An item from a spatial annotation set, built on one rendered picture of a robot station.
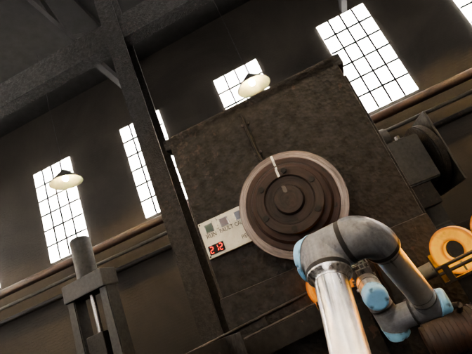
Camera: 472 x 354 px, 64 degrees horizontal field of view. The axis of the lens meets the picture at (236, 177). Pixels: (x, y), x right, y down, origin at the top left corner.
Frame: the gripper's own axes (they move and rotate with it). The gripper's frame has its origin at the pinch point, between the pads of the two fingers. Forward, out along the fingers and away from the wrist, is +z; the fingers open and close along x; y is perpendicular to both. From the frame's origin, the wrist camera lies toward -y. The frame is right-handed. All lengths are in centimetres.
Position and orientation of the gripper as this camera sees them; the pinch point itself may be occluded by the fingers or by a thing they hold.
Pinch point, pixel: (360, 272)
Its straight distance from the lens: 161.2
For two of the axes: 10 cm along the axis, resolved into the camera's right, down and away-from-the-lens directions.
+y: -4.2, -9.1, 0.4
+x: -8.9, 4.2, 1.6
